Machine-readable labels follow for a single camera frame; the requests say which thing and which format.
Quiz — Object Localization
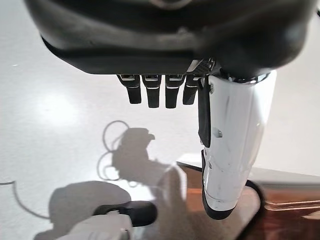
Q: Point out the left silver robot leg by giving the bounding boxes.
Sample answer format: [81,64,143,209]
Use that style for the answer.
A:
[56,201,158,240]

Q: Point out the brown glossy stool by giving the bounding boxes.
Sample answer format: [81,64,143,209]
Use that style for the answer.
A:
[176,159,320,240]

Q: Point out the thin white floor cable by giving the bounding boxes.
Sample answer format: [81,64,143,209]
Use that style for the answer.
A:
[0,119,156,221]

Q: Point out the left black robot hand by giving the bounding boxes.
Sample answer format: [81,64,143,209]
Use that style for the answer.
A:
[23,0,317,221]

